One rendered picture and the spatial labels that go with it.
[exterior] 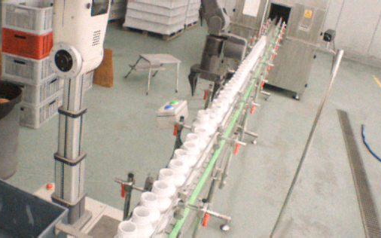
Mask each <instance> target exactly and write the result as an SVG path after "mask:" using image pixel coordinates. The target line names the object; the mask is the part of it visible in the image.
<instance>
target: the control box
mask: <svg viewBox="0 0 381 238"><path fill-rule="evenodd" d="M170 102H171V101H168V102H167V103H166V104H165V105H164V106H163V107H162V108H161V109H159V110H158V111H157V120H158V124H159V128H160V129H174V124H169V121H174V122H177V123H178V121H179V120H180V117H181V116H185V118H184V120H186V119H187V117H188V116H189V113H188V108H187V100H178V102H177V103H170ZM166 105H172V107H171V108H165V106H166Z"/></svg>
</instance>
